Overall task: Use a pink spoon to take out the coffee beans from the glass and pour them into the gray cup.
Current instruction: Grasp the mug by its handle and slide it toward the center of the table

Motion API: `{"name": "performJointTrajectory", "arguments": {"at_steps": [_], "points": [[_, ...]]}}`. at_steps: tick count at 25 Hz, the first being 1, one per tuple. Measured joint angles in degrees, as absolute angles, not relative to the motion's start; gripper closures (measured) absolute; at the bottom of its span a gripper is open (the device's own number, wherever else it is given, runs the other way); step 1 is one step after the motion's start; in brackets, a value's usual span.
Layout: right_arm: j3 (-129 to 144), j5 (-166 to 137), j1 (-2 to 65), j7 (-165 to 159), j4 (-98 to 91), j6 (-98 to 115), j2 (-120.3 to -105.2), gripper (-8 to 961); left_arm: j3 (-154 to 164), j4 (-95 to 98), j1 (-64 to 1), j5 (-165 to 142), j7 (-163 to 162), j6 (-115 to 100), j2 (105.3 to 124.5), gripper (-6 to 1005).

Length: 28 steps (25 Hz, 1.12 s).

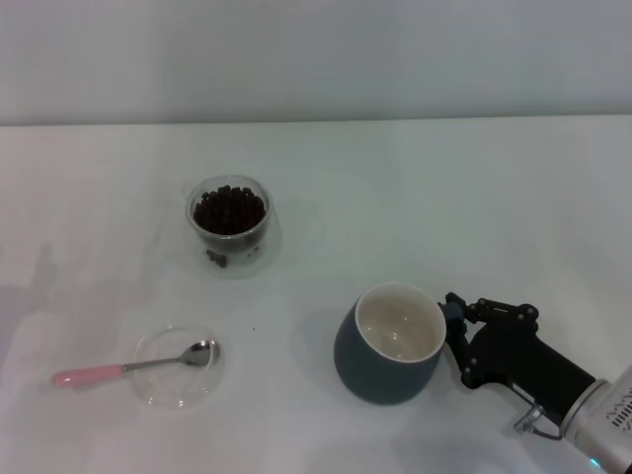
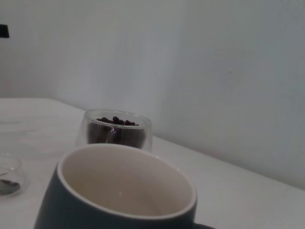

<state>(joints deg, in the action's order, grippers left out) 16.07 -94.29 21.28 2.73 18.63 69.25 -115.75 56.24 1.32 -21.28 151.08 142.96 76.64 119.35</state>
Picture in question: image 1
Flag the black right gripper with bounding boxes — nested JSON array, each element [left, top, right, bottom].
[[442, 291, 596, 427]]

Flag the dark teal ceramic mug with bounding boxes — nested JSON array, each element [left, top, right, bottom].
[[333, 281, 448, 407]]

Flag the pink handled metal spoon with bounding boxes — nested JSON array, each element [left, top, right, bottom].
[[52, 339, 222, 390]]

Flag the clear glass cup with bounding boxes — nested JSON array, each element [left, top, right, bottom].
[[183, 173, 283, 278]]

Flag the dark coffee beans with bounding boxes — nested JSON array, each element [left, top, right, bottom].
[[192, 184, 267, 237]]

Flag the clear glass saucer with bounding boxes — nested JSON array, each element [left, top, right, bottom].
[[131, 324, 226, 411]]

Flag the grey wrist cable with bracket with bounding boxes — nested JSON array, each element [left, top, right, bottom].
[[512, 400, 564, 440]]

